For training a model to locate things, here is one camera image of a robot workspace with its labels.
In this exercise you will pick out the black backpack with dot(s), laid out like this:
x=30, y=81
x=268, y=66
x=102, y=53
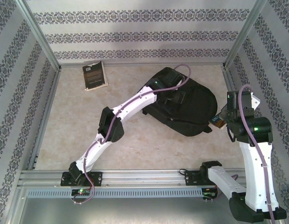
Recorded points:
x=198, y=109

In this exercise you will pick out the teal and brown book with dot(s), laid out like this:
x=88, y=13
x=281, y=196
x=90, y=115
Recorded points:
x=215, y=119

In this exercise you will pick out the black paperback with torn corner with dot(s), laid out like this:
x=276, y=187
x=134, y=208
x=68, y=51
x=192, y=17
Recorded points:
x=94, y=75

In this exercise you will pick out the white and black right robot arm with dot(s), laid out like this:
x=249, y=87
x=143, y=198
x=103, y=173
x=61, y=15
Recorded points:
x=256, y=168

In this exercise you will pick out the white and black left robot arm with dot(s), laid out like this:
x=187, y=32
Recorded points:
x=135, y=102

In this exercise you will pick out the grey metal panel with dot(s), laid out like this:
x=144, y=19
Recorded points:
x=135, y=212

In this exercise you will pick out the circuit board with green light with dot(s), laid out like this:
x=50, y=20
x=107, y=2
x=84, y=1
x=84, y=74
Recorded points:
x=81, y=191

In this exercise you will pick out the aluminium table edge rail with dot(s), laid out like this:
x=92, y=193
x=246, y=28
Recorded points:
x=45, y=119
x=135, y=64
x=229, y=80

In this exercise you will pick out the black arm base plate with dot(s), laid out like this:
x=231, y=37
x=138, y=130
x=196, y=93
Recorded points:
x=191, y=178
x=95, y=178

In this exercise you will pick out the aluminium frame post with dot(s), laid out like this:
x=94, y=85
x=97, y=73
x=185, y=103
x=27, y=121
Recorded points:
x=245, y=35
x=39, y=35

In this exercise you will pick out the wide aluminium base rail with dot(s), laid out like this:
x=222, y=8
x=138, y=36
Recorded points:
x=144, y=178

